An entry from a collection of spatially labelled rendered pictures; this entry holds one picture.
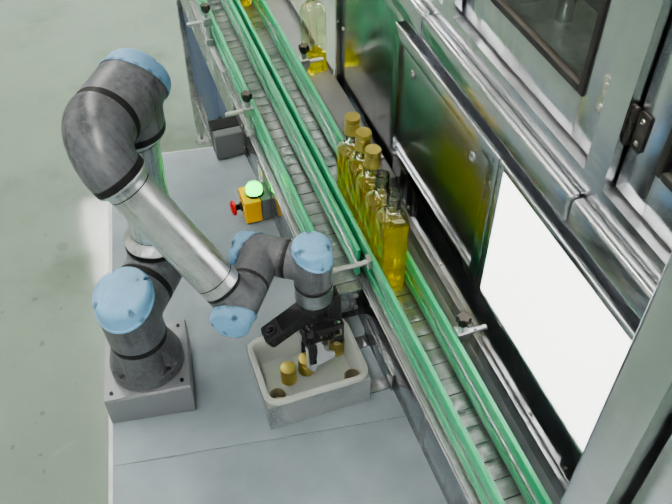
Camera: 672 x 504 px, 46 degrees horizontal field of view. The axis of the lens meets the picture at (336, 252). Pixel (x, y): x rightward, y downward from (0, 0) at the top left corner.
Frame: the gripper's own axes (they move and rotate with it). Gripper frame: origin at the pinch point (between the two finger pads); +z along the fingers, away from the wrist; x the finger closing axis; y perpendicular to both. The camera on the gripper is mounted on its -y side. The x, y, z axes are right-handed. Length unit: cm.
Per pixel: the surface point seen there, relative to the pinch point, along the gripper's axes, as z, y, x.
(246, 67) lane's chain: -8, 15, 99
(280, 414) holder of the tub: 0.9, -9.1, -10.3
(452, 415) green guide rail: -15.6, 17.7, -31.1
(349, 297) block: -6.1, 12.9, 8.5
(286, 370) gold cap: -0.9, -5.0, -1.6
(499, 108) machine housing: -59, 35, -2
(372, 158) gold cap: -34.5, 21.6, 19.3
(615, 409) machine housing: -94, -1, -76
